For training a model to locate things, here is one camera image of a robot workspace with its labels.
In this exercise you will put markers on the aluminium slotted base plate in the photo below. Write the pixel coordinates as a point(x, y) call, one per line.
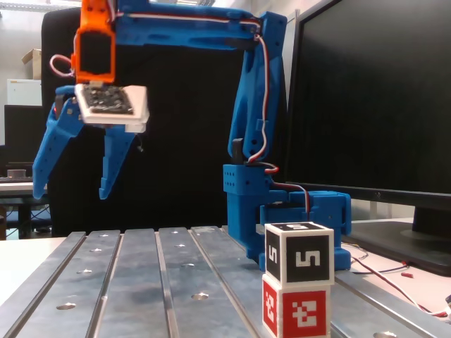
point(141, 299)

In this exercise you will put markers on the white cabinet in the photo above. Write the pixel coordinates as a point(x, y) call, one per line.
point(23, 92)

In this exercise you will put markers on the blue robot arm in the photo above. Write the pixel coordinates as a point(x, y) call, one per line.
point(253, 105)

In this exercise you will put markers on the dark background monitor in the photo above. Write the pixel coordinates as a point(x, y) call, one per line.
point(17, 141)

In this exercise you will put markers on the white camera mount with camera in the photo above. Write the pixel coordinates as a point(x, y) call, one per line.
point(139, 102)

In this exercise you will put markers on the black Dell computer monitor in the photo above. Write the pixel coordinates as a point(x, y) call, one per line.
point(370, 105)

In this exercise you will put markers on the brown cardboard box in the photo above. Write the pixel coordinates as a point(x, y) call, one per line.
point(33, 63)

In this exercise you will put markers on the black cube with white markers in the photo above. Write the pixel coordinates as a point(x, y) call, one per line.
point(292, 246)

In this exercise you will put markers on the orange blue gripper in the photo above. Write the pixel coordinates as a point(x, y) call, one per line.
point(60, 127)

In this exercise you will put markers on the white background desk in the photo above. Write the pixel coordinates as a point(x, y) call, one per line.
point(17, 188)

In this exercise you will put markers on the red cube with white markers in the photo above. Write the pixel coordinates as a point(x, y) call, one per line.
point(303, 313)

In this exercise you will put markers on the dark keyboard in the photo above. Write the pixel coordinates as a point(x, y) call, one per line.
point(17, 179)

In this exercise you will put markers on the grey tape roll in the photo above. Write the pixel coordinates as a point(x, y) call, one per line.
point(17, 174)

